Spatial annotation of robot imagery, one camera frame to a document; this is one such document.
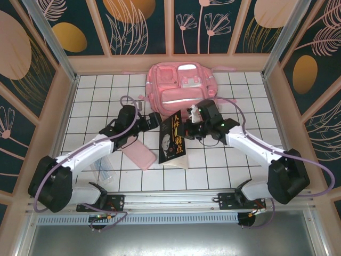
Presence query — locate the black book with portrait cover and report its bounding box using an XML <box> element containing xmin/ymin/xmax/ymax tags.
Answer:
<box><xmin>158</xmin><ymin>109</ymin><xmax>189</xmax><ymax>170</ymax></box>

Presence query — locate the pink pencil case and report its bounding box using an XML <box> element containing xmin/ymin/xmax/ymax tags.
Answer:
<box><xmin>121</xmin><ymin>138</ymin><xmax>157</xmax><ymax>171</ymax></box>

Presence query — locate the pink school backpack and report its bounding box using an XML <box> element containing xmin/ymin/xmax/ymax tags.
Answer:
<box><xmin>121</xmin><ymin>61</ymin><xmax>238</xmax><ymax>127</ymax></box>

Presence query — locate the clear plastic bag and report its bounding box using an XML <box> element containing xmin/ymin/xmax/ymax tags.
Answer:
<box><xmin>90</xmin><ymin>157</ymin><xmax>117</xmax><ymax>185</ymax></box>

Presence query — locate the grey metal sheet panel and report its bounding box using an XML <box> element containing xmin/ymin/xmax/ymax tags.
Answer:
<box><xmin>15</xmin><ymin>210</ymin><xmax>328</xmax><ymax>256</ymax></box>

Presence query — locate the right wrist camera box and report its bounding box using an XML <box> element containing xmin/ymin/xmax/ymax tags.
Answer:
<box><xmin>187</xmin><ymin>105</ymin><xmax>201</xmax><ymax>124</ymax></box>

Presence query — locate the aluminium mounting rail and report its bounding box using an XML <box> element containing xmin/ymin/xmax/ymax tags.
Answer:
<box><xmin>25</xmin><ymin>189</ymin><xmax>319</xmax><ymax>214</ymax></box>

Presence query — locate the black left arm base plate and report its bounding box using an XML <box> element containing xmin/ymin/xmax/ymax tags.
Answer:
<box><xmin>76</xmin><ymin>194</ymin><xmax>126</xmax><ymax>213</ymax></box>

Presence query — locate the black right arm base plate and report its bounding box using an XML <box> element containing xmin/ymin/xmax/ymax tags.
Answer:
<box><xmin>217</xmin><ymin>192</ymin><xmax>267</xmax><ymax>211</ymax></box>

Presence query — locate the slotted grey cable duct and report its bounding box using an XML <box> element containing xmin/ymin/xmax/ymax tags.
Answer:
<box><xmin>37</xmin><ymin>212</ymin><xmax>239</xmax><ymax>225</ymax></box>

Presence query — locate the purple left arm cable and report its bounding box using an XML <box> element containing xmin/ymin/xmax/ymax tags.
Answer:
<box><xmin>33</xmin><ymin>95</ymin><xmax>131</xmax><ymax>232</ymax></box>

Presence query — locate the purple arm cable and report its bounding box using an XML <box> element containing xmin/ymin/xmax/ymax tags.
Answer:
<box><xmin>33</xmin><ymin>95</ymin><xmax>131</xmax><ymax>232</ymax></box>
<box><xmin>216</xmin><ymin>96</ymin><xmax>336</xmax><ymax>230</ymax></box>

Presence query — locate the aluminium frame post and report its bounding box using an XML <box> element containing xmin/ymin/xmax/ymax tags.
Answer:
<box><xmin>22</xmin><ymin>0</ymin><xmax>78</xmax><ymax>81</ymax></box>
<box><xmin>261</xmin><ymin>0</ymin><xmax>311</xmax><ymax>78</ymax></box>

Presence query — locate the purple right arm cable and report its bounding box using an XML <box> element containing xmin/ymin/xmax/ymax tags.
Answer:
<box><xmin>216</xmin><ymin>96</ymin><xmax>336</xmax><ymax>230</ymax></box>

